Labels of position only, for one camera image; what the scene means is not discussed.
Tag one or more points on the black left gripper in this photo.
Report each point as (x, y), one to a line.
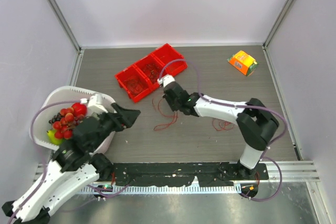
(128, 117)

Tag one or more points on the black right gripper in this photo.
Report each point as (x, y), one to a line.
(174, 107)

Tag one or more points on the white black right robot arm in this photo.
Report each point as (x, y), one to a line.
(256, 124)

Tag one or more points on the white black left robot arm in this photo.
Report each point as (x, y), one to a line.
(75, 164)

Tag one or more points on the red three-compartment bin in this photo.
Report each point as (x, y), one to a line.
(140, 78)

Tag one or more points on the red apple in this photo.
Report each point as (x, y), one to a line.
(79, 109)

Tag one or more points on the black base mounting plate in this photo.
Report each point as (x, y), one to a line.
(208, 174)

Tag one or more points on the dark grape bunch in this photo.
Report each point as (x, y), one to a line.
(61, 119)

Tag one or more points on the white plastic basket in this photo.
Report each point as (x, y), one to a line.
(64, 97)

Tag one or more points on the orange green carton box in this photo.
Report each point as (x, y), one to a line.
(243, 62)

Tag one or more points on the yellow green pear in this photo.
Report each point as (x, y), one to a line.
(53, 139)

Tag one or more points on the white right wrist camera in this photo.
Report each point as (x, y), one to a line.
(165, 80)

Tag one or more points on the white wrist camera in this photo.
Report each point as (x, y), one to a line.
(165, 80)
(94, 104)

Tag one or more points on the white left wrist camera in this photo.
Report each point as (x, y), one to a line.
(94, 104)

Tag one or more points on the white slotted cable duct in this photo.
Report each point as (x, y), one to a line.
(192, 189)

